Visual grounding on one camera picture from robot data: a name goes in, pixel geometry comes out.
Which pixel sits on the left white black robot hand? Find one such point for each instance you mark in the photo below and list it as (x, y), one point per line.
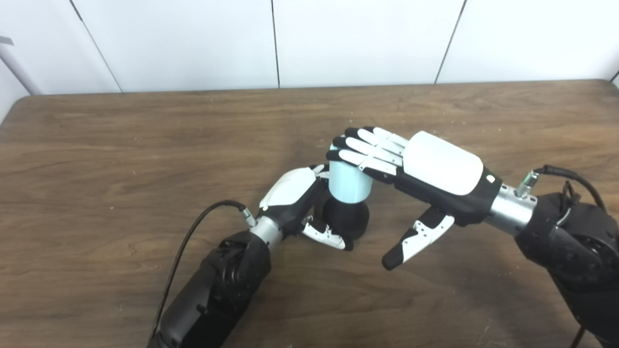
(290, 200)

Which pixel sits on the black funnel-shaped nozzle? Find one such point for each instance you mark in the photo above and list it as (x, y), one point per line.
(346, 220)

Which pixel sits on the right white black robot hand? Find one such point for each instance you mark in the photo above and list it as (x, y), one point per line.
(440, 169)

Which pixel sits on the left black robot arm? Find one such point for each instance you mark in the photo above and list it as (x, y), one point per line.
(217, 290)

